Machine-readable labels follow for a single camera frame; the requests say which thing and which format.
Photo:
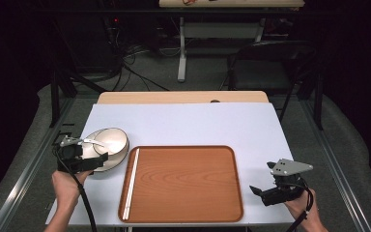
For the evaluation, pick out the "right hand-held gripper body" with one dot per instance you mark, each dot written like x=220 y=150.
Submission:
x=290 y=167

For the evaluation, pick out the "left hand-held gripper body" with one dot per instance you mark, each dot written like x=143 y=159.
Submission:
x=72 y=162

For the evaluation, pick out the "white spoon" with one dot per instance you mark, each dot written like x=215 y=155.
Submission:
x=93 y=142

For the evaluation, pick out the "white plate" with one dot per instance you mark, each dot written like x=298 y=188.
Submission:
x=117 y=161

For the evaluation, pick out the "white bowl with brown rim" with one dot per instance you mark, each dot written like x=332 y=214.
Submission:
x=114 y=141

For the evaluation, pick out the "brown wooden tray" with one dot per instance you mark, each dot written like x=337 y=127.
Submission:
x=186 y=187

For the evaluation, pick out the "person's left hand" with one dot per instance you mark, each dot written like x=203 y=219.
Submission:
x=66 y=188

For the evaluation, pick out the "person's right hand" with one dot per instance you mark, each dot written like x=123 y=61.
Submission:
x=304 y=206

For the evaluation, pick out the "black metal stand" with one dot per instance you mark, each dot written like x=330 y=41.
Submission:
x=59 y=87

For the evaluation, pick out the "white board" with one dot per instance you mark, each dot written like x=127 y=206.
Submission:
x=190 y=125

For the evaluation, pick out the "white-legged desk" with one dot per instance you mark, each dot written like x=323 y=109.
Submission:
x=219 y=30

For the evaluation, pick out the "aluminium rail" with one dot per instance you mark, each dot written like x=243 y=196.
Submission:
x=29 y=167
x=331 y=161

